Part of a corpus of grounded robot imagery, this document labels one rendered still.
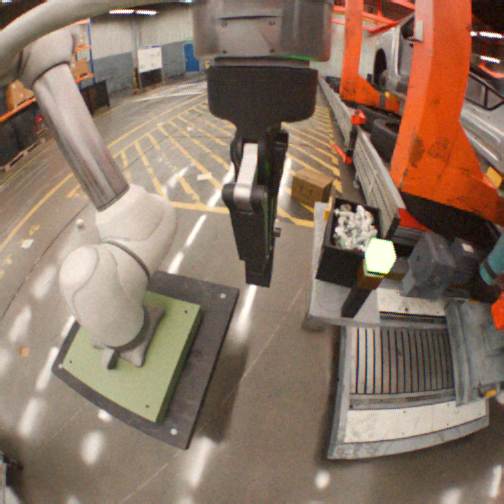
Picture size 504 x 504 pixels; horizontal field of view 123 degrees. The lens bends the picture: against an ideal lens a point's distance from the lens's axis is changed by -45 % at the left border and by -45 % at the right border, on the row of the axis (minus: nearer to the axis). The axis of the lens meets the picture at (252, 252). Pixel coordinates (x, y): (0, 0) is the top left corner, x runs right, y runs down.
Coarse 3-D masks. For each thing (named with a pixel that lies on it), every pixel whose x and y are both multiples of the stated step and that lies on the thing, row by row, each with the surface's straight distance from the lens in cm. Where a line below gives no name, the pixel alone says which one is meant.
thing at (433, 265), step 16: (432, 240) 100; (464, 240) 112; (416, 256) 103; (432, 256) 95; (448, 256) 99; (464, 256) 103; (416, 272) 101; (432, 272) 96; (448, 272) 100; (464, 272) 111; (400, 288) 121; (416, 288) 126; (432, 288) 105
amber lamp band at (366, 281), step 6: (360, 264) 45; (360, 270) 45; (366, 270) 43; (360, 276) 44; (366, 276) 42; (372, 276) 43; (378, 276) 43; (360, 282) 44; (366, 282) 44; (372, 282) 44; (378, 282) 44; (366, 288) 45; (372, 288) 45
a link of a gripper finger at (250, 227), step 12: (228, 192) 14; (252, 192) 14; (264, 192) 14; (228, 204) 15; (252, 204) 14; (264, 204) 15; (240, 216) 16; (252, 216) 16; (264, 216) 16; (240, 228) 17; (252, 228) 17; (264, 228) 17; (240, 240) 19; (252, 240) 18; (264, 240) 18; (240, 252) 21; (252, 252) 20; (264, 252) 20
